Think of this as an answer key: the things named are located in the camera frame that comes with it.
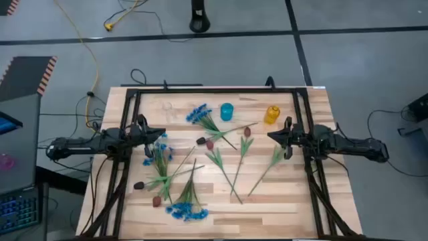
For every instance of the black cylindrical floor stand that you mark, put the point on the black cylindrical floor stand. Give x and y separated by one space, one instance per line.
199 21

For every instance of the black metal table frame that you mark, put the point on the black metal table frame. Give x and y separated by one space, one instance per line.
214 90

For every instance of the yellow glass vase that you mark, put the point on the yellow glass vase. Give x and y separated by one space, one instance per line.
271 115

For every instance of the blue glass vase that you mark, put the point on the blue glass vase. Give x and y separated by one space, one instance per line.
227 112

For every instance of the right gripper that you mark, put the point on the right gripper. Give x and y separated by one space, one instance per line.
297 137

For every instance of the clear glass vase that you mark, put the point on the clear glass vase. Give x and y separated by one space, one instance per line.
168 108

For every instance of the black floor bracket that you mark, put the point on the black floor bracket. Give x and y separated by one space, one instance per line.
406 131

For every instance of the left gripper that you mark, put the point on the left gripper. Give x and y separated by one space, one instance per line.
138 134

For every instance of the blue artificial flower bunch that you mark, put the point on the blue artificial flower bunch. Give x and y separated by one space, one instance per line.
187 209
200 115
161 160

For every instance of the black mat orange striped edge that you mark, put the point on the black mat orange striped edge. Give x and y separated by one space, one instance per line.
23 77
6 6

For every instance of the backlit keyboard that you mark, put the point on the backlit keyboard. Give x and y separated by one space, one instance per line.
18 211

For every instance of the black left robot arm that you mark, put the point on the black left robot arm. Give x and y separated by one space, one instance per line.
83 144

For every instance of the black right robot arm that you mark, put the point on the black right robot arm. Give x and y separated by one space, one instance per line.
351 147

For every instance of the black equipment box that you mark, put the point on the black equipment box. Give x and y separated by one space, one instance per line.
419 107

